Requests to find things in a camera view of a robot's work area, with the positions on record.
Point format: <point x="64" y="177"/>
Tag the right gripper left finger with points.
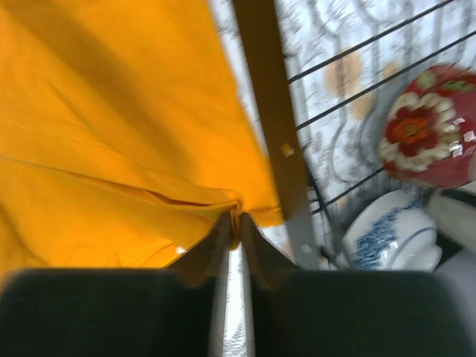
<point x="178" y="310"/>

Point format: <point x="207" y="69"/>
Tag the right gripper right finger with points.
<point x="291" y="311"/>

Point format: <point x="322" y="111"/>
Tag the orange t shirt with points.
<point x="122" y="136"/>

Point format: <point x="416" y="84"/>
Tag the white blue floral bowl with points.
<point x="395" y="232"/>

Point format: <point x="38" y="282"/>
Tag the white plate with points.
<point x="453" y="210"/>

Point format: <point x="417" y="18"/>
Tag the red floral bowl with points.
<point x="429" y="137"/>

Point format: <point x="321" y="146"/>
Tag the floral table mat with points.
<point x="367" y="109"/>

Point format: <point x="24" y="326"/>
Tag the black wire dish rack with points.
<point x="324" y="75"/>

